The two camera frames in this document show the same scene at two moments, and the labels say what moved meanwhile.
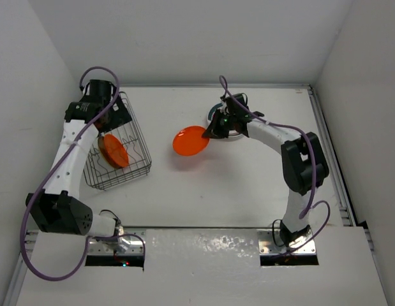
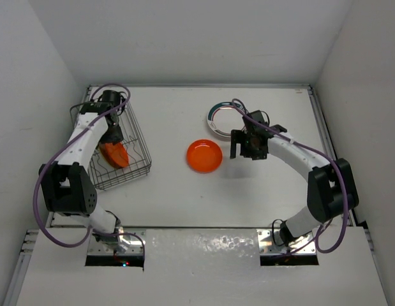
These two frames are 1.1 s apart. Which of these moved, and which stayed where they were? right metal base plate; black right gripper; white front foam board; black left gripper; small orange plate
Moved: black left gripper; black right gripper; small orange plate
Stayed: right metal base plate; white front foam board
